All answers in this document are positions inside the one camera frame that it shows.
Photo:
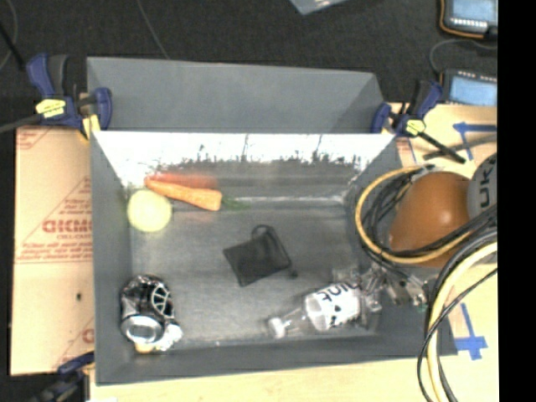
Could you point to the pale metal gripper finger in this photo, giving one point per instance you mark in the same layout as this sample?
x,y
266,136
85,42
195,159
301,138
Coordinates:
x,y
349,275
372,300

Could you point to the orange toy carrot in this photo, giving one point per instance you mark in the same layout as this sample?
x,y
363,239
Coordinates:
x,y
188,196

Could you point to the black cloth pouch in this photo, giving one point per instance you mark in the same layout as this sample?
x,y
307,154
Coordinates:
x,y
255,258

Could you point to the clear plastic bottle, white label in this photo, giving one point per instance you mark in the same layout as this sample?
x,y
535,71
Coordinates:
x,y
333,308

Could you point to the crushed black and white can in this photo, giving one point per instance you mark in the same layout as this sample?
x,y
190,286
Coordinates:
x,y
144,308

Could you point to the yellow-green ball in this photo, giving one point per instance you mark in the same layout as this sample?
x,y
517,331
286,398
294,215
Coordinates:
x,y
149,211

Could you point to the grey metal bin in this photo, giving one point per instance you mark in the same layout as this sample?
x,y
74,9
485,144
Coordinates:
x,y
209,308

